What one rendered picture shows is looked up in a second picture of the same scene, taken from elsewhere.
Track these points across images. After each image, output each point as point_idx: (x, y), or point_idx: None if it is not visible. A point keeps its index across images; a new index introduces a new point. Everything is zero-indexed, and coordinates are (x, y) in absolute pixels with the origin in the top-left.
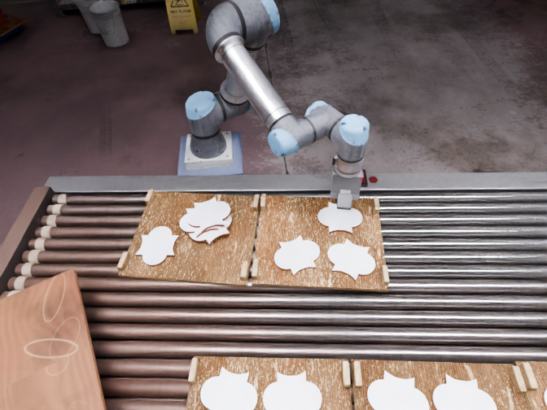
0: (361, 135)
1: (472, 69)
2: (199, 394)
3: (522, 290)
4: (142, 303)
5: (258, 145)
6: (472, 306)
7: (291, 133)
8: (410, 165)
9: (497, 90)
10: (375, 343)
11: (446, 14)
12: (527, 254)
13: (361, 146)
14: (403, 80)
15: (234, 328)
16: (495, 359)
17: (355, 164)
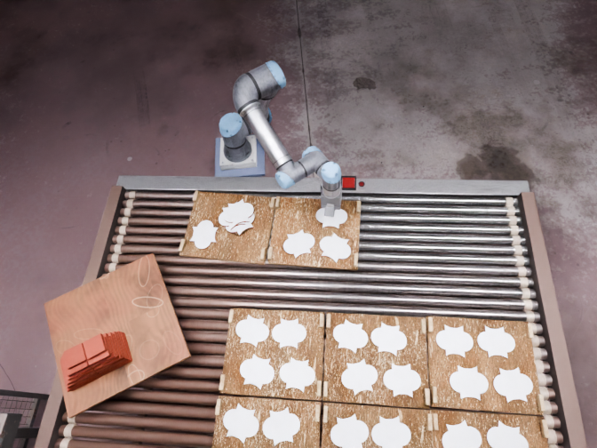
0: (334, 178)
1: (508, 28)
2: (234, 329)
3: (447, 271)
4: (196, 273)
5: (285, 116)
6: (410, 281)
7: (290, 175)
8: (425, 140)
9: (528, 55)
10: (346, 302)
11: None
12: (457, 246)
13: (336, 183)
14: (433, 42)
15: (256, 291)
16: (416, 314)
17: (333, 192)
